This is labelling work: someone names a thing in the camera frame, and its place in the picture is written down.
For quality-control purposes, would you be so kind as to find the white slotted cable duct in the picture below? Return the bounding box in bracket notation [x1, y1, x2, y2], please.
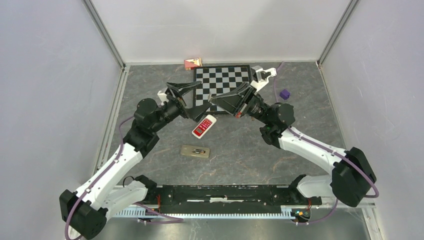
[114, 205, 310, 220]

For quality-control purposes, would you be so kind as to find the beige remote control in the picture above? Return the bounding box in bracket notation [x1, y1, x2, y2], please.
[180, 145, 211, 158]

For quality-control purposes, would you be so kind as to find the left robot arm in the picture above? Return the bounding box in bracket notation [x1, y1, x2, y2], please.
[59, 81, 211, 240]

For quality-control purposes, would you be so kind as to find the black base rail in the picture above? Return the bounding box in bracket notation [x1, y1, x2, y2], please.
[142, 184, 322, 214]

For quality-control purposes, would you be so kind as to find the purple cable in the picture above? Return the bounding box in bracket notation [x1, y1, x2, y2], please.
[273, 61, 380, 199]
[64, 115, 135, 240]

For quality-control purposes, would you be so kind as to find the red white remote control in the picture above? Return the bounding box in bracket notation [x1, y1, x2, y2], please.
[191, 114, 217, 139]

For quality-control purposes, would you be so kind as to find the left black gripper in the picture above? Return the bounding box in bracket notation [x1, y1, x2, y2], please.
[151, 81, 212, 133]

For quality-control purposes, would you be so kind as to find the red orange small box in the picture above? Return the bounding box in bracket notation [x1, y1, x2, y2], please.
[183, 57, 203, 71]

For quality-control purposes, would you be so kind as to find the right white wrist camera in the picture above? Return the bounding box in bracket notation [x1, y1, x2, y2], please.
[250, 65, 277, 92]

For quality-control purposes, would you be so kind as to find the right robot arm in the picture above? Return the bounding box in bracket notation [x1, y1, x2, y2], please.
[208, 83, 380, 207]

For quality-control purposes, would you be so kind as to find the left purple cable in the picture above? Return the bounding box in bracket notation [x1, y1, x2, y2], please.
[64, 115, 135, 240]

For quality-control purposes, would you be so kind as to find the black white chessboard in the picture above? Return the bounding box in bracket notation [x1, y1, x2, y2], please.
[193, 64, 252, 107]

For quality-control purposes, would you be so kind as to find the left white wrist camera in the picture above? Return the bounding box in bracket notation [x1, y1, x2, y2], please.
[157, 88, 170, 106]

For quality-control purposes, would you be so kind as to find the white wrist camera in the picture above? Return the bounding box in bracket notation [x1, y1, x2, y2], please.
[250, 65, 277, 92]
[157, 88, 170, 106]

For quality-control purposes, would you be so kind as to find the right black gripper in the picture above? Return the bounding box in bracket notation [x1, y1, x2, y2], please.
[209, 82, 272, 126]

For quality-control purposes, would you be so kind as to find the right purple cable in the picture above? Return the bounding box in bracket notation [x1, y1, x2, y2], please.
[273, 61, 380, 199]

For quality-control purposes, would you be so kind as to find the purple cube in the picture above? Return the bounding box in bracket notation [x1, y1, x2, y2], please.
[279, 89, 291, 100]

